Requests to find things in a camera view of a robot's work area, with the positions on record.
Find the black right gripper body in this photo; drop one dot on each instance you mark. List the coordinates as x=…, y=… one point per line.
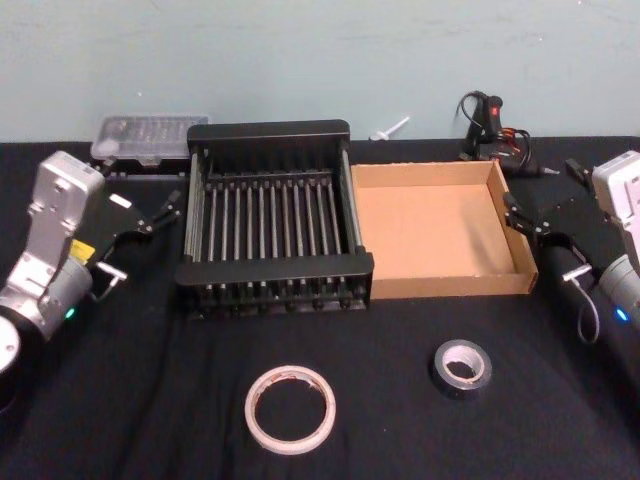
x=575, y=230

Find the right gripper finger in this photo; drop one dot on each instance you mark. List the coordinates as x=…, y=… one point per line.
x=525, y=220
x=580, y=172

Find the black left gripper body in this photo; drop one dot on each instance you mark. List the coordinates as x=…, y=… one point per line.
x=120, y=215

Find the silver tape roll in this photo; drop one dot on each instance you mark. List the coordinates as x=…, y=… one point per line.
x=460, y=388

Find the white tape roll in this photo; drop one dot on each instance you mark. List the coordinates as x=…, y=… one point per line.
x=300, y=374

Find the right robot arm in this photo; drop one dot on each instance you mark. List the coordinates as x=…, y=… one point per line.
x=620, y=185

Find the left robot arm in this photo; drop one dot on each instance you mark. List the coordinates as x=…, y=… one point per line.
x=55, y=200

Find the clear plastic case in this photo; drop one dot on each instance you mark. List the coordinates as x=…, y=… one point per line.
x=150, y=135

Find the shallow brown cardboard tray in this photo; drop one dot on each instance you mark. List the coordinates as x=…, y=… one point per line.
x=425, y=225

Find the black rack with steel bars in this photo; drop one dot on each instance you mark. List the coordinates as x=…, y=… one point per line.
x=270, y=132

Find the small white plastic piece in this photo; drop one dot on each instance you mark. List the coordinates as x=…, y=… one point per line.
x=395, y=127

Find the black table cloth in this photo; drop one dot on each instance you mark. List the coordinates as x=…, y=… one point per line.
x=150, y=400

